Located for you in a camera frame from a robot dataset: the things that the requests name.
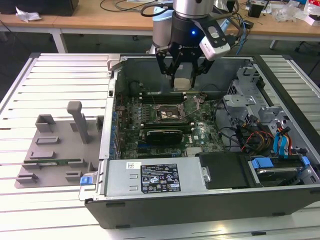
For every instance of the white and red box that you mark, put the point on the white and red box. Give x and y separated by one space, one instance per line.
313 10

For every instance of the round coin battery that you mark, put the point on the round coin battery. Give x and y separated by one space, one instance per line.
201 100

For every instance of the grey parts rack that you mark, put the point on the grey parts rack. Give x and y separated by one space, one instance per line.
62 150

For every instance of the clear plastic bags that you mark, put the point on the clear plastic bags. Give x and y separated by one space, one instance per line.
290 12

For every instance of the black desktop box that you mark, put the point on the black desktop box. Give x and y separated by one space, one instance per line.
37 7

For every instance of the green RAM stick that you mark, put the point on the green RAM stick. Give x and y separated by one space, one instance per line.
50 162

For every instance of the blue case latch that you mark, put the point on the blue case latch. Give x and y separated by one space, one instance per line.
85 180

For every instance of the green motherboard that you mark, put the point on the green motherboard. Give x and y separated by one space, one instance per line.
207 135

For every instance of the crumpled white paper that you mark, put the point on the crumpled white paper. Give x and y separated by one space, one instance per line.
27 15

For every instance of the small black device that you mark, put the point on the small black device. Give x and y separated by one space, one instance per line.
248 24

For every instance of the CPU socket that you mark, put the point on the CPU socket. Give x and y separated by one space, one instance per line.
166 110

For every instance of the open black PC case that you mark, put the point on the open black PC case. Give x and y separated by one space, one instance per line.
175 212

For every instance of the black graphics card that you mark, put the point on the black graphics card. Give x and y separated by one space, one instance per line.
162 137

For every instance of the blue expansion slot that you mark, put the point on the blue expansion slot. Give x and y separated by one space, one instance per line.
142 145

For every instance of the silver square CPU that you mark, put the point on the silver square CPU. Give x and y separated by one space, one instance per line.
182 83

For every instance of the blue disk carrier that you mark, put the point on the blue disk carrier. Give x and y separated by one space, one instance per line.
262 163

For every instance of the thin metal locking lever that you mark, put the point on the thin metal locking lever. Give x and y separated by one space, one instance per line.
173 114
153 98

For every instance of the silver power supply unit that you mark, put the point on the silver power supply unit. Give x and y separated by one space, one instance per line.
117 175

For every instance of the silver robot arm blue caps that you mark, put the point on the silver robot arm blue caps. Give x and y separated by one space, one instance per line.
190 7

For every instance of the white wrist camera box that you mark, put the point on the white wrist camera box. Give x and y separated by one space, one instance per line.
215 47

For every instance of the black computer tower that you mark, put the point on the black computer tower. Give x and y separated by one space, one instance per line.
231 6

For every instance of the wooden desk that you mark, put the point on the wooden desk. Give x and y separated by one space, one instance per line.
100 22

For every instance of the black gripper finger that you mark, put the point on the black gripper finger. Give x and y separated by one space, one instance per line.
166 62
202 66

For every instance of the black plastic shroud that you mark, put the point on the black plastic shroud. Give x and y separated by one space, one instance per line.
225 170

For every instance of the silver drive cage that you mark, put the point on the silver drive cage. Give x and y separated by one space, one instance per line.
237 100

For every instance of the silver finned chipset heatsink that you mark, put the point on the silver finned chipset heatsink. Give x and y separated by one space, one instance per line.
193 151

